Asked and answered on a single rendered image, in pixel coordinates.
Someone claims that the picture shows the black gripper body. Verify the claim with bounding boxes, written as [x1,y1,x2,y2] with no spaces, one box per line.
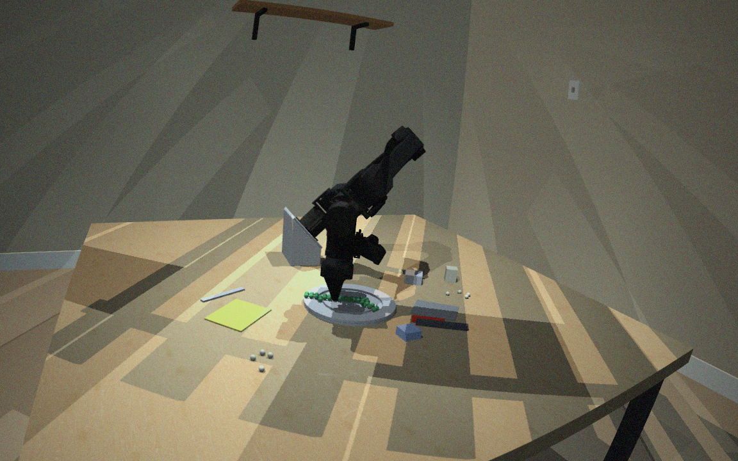
[320,226,356,280]

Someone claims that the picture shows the grey flat bar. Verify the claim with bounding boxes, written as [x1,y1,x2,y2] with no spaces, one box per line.
[201,287,245,302]

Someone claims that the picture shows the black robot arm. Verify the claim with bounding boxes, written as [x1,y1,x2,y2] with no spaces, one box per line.
[296,126,426,265]

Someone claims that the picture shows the yellow-green flat square panel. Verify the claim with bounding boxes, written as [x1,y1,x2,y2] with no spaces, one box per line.
[204,299,271,332]

